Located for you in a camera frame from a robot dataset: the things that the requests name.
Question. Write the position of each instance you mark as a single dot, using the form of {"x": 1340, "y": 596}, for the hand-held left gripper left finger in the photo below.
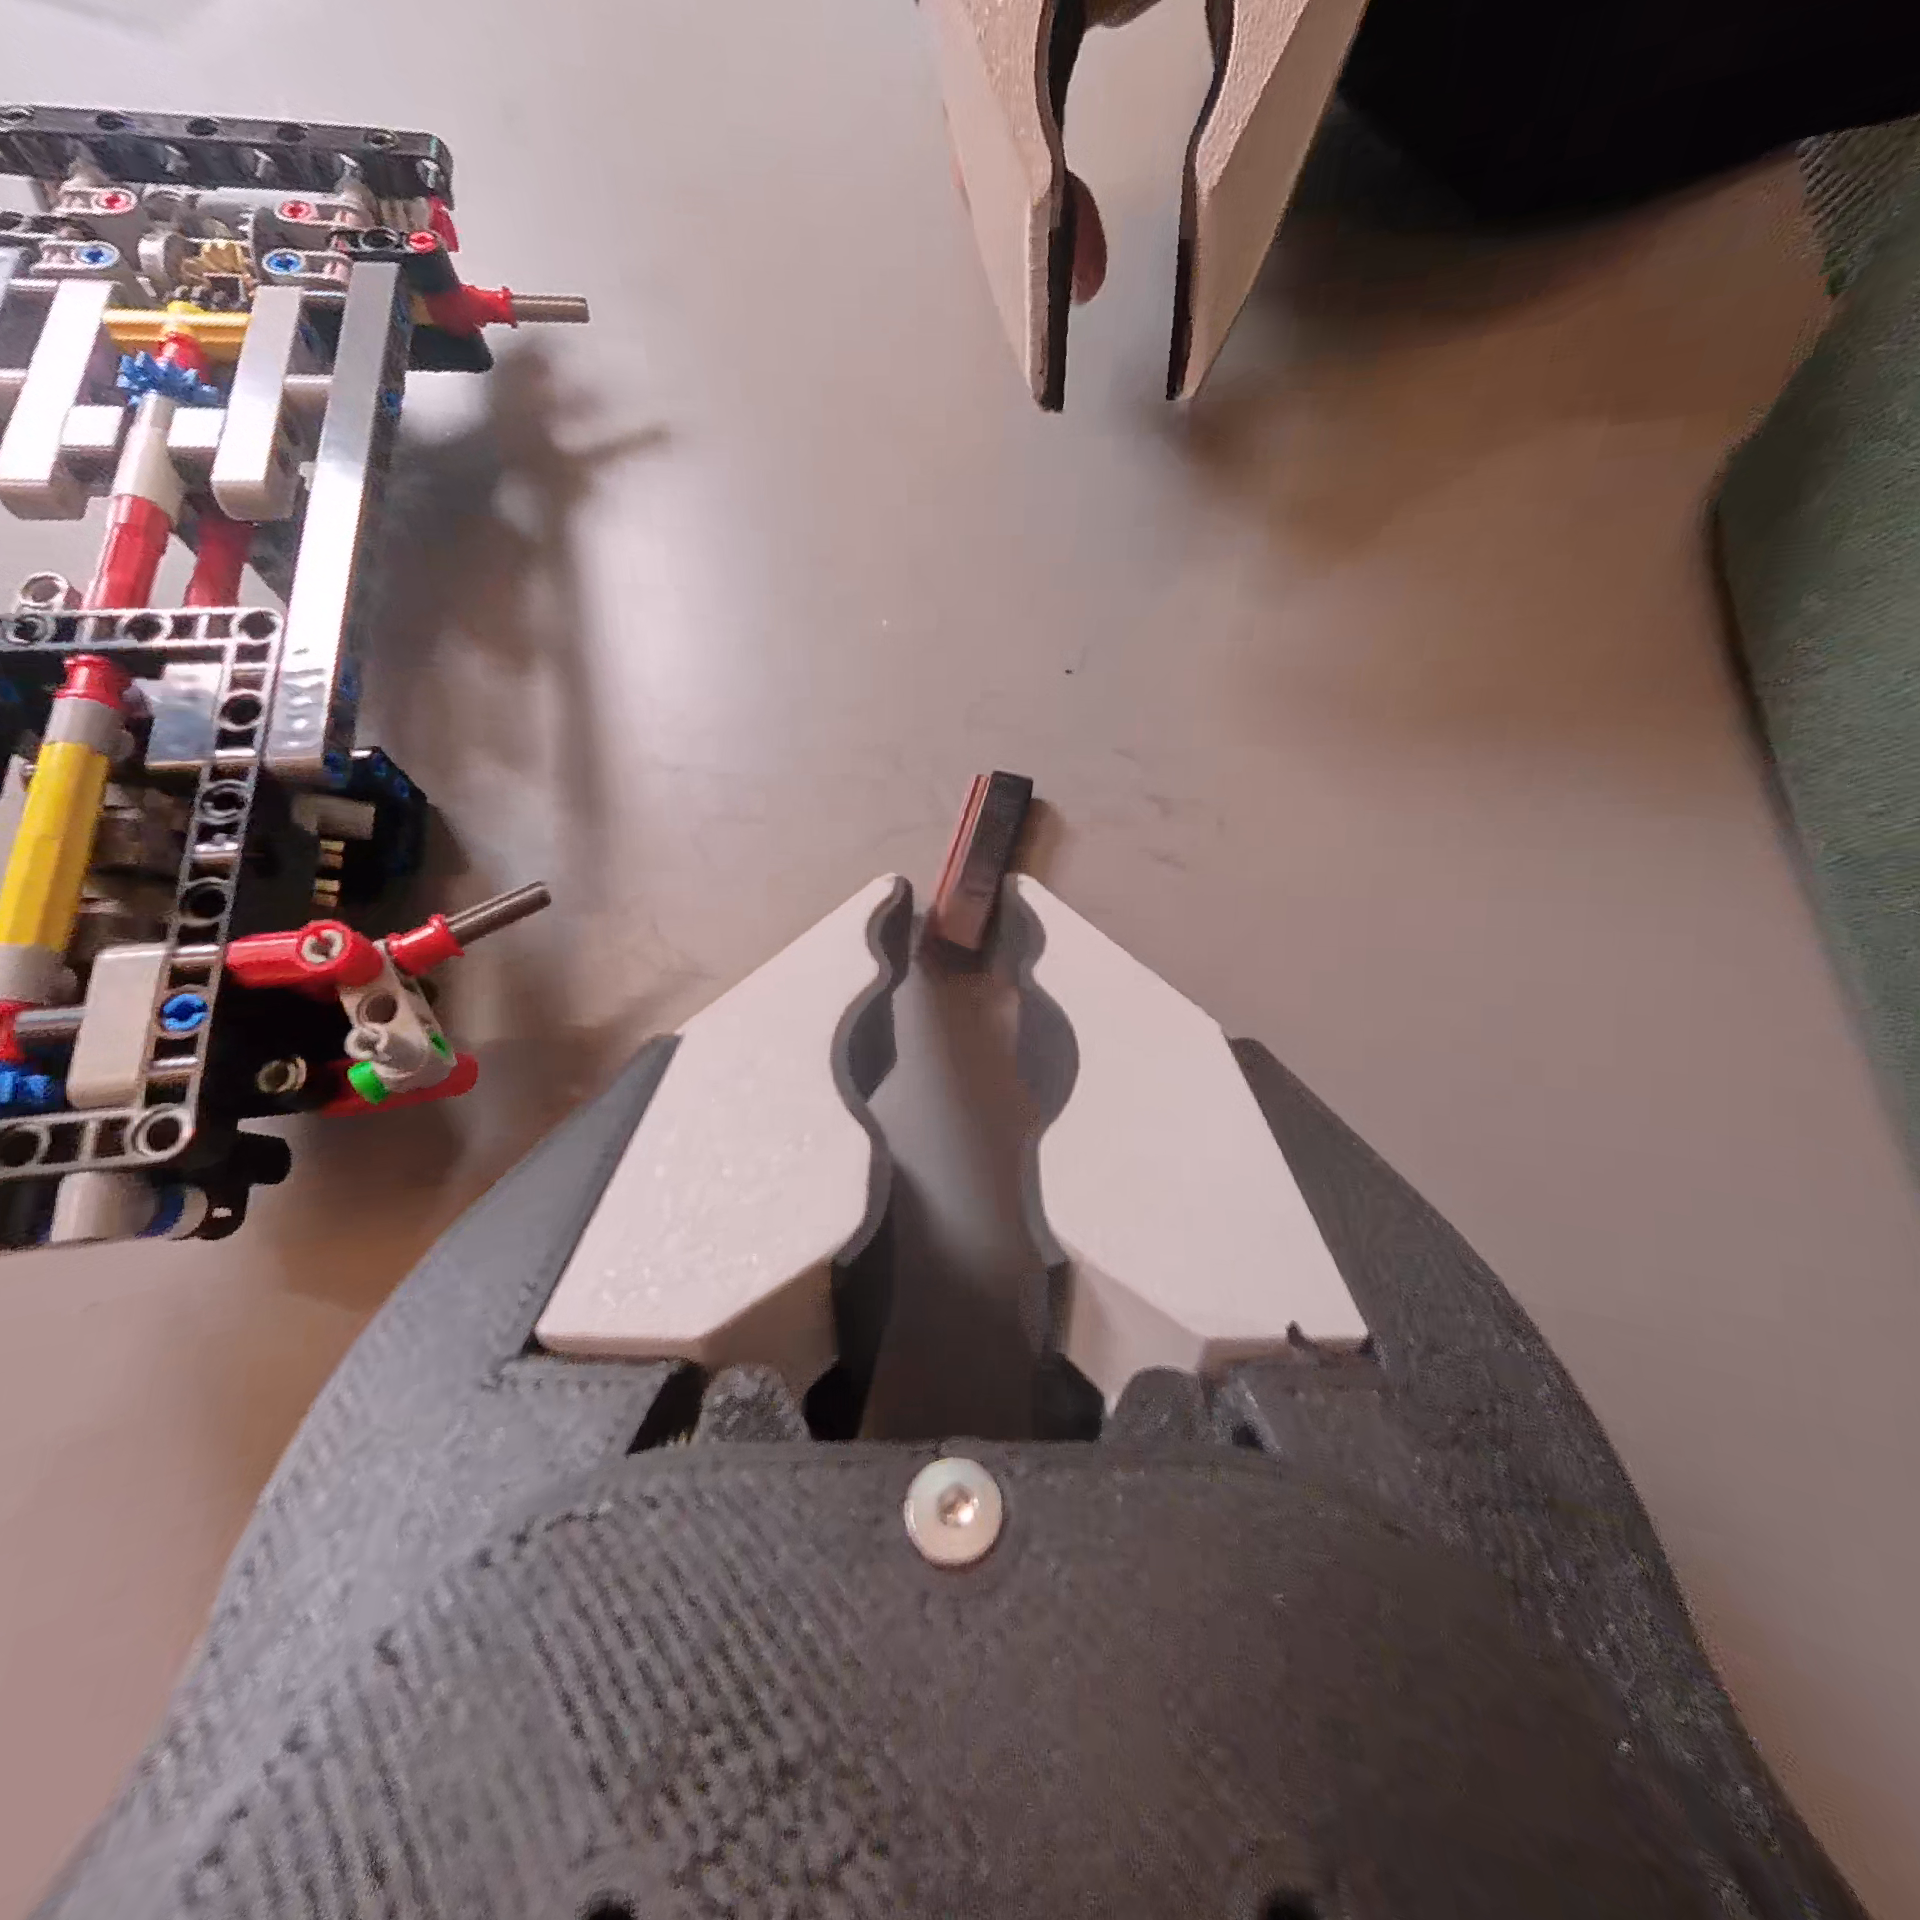
{"x": 705, "y": 1185}

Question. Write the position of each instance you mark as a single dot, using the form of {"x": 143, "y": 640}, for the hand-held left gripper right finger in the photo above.
{"x": 1184, "y": 1185}

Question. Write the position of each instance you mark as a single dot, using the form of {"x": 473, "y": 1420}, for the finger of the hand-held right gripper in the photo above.
{"x": 1004, "y": 148}
{"x": 1259, "y": 135}

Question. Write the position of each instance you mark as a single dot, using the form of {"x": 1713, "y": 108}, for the small reddish brown lego piece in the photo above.
{"x": 1094, "y": 241}

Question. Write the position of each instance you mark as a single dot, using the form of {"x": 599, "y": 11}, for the black and brown lego piece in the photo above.
{"x": 975, "y": 868}

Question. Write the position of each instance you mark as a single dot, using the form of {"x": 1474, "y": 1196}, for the lego car chassis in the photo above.
{"x": 345, "y": 493}

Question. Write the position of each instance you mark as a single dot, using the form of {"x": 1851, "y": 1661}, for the green upholstered chair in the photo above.
{"x": 1844, "y": 674}

